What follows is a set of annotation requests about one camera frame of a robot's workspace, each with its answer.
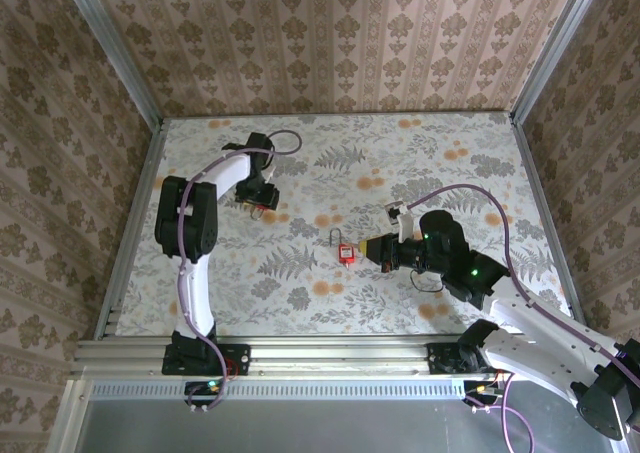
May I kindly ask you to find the floral patterned tablecloth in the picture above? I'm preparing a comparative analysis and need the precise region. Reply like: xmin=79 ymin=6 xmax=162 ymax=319
xmin=112 ymin=113 xmax=576 ymax=337

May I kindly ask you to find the small control board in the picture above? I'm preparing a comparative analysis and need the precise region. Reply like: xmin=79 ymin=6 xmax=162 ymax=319
xmin=462 ymin=380 xmax=504 ymax=407
xmin=184 ymin=380 xmax=226 ymax=407

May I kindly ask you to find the perforated metal strip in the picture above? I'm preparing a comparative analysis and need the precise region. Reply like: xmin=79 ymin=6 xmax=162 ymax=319
xmin=89 ymin=377 xmax=469 ymax=399

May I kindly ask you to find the grey metal sheet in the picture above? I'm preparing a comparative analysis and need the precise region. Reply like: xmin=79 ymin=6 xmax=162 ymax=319
xmin=74 ymin=397 xmax=616 ymax=453

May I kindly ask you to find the thin black wire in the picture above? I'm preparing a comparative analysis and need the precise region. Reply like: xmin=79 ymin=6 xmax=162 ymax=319
xmin=409 ymin=267 xmax=446 ymax=294

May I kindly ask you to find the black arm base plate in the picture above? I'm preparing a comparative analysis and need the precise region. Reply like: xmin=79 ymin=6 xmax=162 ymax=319
xmin=162 ymin=342 xmax=251 ymax=377
xmin=426 ymin=342 xmax=469 ymax=374

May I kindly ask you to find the aluminium table side rail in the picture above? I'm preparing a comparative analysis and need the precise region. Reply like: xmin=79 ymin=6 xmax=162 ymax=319
xmin=512 ymin=112 xmax=589 ymax=324
xmin=97 ymin=117 xmax=169 ymax=344

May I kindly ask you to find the aluminium front mounting rail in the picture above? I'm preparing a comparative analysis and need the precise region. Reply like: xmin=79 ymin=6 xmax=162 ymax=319
xmin=74 ymin=337 xmax=481 ymax=377

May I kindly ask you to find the aluminium frame post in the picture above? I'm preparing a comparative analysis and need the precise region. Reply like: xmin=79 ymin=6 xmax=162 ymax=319
xmin=509 ymin=0 xmax=609 ymax=124
xmin=54 ymin=0 xmax=166 ymax=129

